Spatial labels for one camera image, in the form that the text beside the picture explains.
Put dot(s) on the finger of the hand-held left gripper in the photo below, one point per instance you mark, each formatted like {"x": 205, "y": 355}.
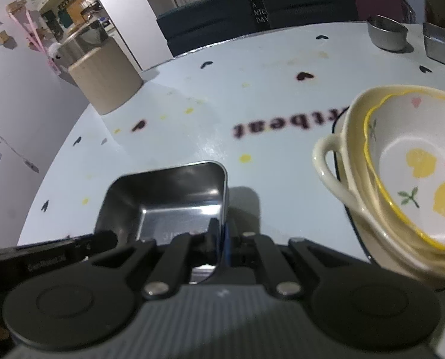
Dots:
{"x": 57, "y": 254}

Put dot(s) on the black sign white letters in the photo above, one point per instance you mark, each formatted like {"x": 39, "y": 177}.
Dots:
{"x": 258, "y": 5}

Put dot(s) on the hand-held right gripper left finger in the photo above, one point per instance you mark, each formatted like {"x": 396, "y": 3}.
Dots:
{"x": 213, "y": 243}

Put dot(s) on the shiny steel pot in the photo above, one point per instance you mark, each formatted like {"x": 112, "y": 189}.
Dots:
{"x": 82, "y": 43}

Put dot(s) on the dark blue chair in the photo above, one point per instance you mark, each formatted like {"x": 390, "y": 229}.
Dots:
{"x": 305, "y": 3}
{"x": 203, "y": 22}

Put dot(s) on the maroon cloth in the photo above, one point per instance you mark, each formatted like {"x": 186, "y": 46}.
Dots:
{"x": 376, "y": 0}

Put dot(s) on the floral white bowl yellow rim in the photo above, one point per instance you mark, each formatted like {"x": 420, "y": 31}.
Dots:
{"x": 402, "y": 172}

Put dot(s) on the round steel bowl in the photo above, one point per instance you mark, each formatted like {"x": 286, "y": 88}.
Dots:
{"x": 387, "y": 35}

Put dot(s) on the pink rack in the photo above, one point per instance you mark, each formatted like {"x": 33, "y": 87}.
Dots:
{"x": 31, "y": 37}

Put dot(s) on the square white plate leaf print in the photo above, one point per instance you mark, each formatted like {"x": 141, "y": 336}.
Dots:
{"x": 387, "y": 258}

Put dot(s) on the beige cylindrical container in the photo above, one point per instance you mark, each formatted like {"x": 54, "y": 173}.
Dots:
{"x": 106, "y": 82}

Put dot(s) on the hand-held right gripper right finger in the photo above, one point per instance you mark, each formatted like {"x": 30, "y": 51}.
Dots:
{"x": 228, "y": 245}

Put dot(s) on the rectangular steel container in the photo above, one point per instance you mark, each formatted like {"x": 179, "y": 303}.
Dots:
{"x": 170, "y": 194}
{"x": 443, "y": 46}

